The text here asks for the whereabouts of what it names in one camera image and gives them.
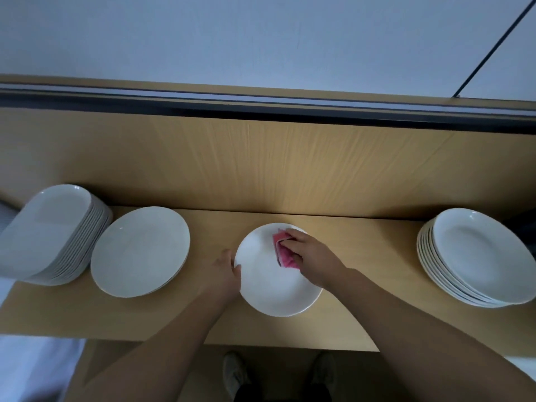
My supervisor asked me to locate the black wall rail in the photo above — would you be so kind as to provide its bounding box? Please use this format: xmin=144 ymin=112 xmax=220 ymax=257
xmin=0 ymin=83 xmax=536 ymax=136

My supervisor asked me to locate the pink cleaning cloth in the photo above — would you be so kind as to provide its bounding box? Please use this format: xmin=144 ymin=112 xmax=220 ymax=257
xmin=273 ymin=229 xmax=302 ymax=270

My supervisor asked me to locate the stack of white round plates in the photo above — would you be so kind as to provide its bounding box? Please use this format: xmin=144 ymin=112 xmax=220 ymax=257
xmin=416 ymin=207 xmax=536 ymax=309

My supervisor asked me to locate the white glossy round plate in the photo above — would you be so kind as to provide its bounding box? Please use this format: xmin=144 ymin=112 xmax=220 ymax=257
xmin=233 ymin=222 xmax=323 ymax=317
xmin=90 ymin=205 xmax=191 ymax=299

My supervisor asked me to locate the person's right forearm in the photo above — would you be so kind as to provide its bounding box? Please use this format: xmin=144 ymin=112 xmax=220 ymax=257
xmin=328 ymin=272 xmax=536 ymax=402

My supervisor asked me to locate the white bed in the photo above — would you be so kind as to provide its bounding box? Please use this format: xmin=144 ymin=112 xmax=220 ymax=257
xmin=0 ymin=276 xmax=93 ymax=402

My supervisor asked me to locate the pile of white oblong plates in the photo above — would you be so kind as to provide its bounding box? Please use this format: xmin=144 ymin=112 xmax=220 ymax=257
xmin=0 ymin=184 xmax=113 ymax=286

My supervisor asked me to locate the person's left hand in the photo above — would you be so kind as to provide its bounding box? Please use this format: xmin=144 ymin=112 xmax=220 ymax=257
xmin=206 ymin=249 xmax=243 ymax=308

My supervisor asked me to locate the person's right hand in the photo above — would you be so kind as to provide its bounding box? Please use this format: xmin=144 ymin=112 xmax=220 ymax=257
xmin=279 ymin=228 xmax=350 ymax=292

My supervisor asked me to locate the person's left forearm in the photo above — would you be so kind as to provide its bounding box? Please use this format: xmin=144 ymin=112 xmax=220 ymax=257
xmin=79 ymin=290 xmax=234 ymax=402

